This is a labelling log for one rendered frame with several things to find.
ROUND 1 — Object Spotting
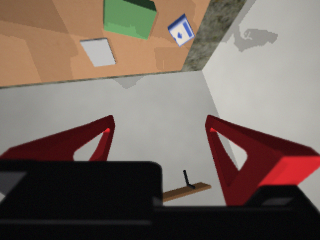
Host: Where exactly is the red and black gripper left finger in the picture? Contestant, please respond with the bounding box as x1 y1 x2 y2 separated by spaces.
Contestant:
0 115 115 161

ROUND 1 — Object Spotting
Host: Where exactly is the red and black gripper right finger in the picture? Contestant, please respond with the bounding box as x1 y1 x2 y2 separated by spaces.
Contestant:
205 115 320 206

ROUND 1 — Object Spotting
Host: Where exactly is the grey flat plate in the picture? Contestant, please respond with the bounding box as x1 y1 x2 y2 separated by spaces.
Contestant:
80 37 116 67

